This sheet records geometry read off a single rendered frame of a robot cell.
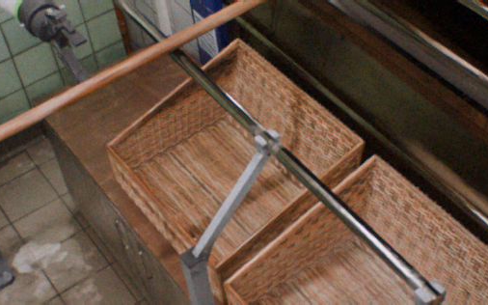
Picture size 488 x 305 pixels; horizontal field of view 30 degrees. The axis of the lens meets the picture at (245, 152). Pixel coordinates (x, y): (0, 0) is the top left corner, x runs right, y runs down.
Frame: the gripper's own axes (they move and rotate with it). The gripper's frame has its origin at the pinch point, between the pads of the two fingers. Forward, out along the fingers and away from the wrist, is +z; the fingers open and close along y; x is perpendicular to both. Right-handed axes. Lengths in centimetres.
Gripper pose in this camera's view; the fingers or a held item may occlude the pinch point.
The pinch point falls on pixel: (86, 64)
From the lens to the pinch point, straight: 206.6
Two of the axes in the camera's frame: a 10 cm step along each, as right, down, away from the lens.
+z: 5.8, 5.5, -6.0
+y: 0.9, 6.9, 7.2
